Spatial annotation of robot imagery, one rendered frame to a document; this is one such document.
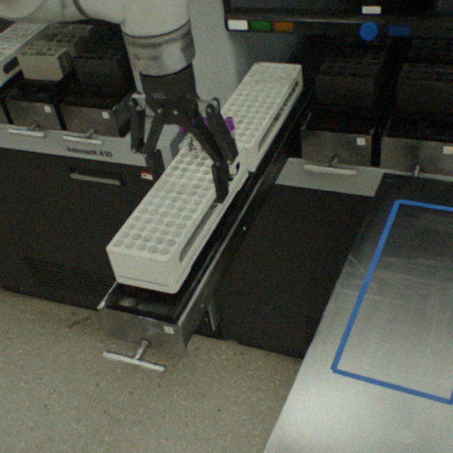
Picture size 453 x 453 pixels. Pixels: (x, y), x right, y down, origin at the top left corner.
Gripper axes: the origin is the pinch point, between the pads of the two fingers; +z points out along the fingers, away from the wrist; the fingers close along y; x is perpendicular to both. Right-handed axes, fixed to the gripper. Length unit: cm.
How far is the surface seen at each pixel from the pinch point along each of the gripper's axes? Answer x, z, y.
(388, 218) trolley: 5.8, 6.6, 29.8
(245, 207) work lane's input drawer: 5.2, 8.0, 6.3
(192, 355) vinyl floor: 29, 88, -29
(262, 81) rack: 35.7, 1.7, -1.0
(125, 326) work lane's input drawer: -21.4, 11.0, -2.9
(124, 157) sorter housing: 29.4, 19.5, -34.0
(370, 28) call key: 34.5, -10.4, 20.3
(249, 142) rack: 15.8, 2.4, 3.6
